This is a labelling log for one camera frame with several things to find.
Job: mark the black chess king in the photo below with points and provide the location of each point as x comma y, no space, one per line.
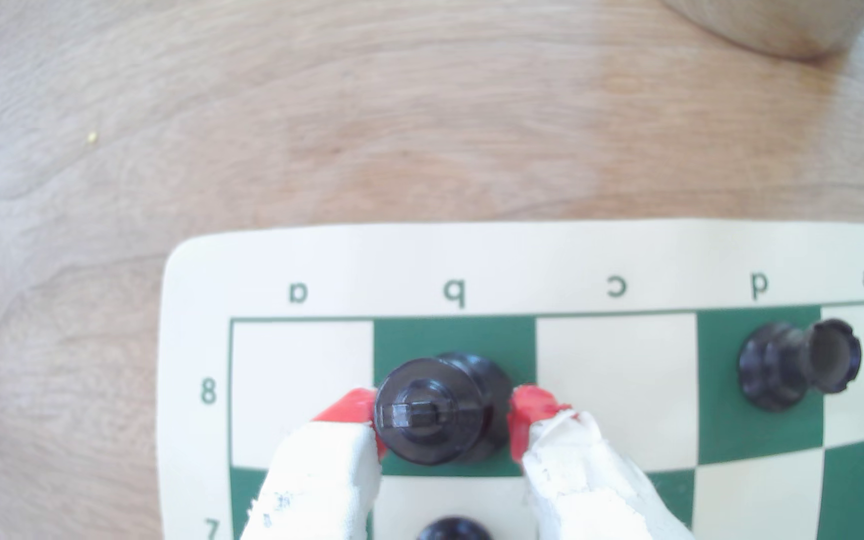
432,412

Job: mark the black chess rook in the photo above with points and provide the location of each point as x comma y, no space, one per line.
784,367

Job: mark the black chess pawn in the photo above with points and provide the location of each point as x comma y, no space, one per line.
453,529

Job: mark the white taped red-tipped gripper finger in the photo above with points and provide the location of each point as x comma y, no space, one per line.
312,487
589,487

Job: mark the green and cream chess mat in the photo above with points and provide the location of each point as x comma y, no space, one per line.
612,360

